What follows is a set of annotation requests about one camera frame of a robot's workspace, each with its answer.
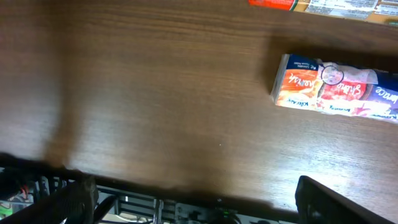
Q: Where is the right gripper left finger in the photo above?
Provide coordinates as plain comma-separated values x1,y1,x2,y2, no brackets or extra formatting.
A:
1,176,98,224

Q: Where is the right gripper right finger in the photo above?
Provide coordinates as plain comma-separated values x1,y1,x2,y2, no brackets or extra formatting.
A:
295,175,394,224

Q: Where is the multicolour tissue multipack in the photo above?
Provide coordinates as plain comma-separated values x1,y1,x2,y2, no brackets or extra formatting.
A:
271,54,397,123

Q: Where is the orange spaghetti packet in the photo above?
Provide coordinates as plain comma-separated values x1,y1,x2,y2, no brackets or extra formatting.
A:
249,0,397,27

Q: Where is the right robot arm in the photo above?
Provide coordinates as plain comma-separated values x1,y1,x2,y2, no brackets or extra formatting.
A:
1,154,386,223

